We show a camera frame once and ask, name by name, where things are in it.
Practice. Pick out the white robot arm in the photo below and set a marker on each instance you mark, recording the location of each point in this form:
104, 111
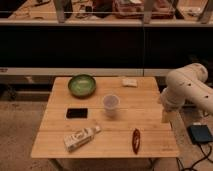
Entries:
186, 83

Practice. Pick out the clear plastic cup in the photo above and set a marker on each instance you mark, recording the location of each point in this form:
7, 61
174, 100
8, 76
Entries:
110, 104

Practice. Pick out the green bowl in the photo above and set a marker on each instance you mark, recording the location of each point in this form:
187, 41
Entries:
82, 85

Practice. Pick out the cluttered wooden shelf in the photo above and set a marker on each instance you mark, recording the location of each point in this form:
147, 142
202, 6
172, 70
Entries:
133, 13

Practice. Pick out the dark blue box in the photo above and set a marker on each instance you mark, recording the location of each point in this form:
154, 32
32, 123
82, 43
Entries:
199, 134

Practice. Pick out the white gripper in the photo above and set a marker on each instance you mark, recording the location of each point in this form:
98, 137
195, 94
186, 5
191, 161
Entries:
168, 116

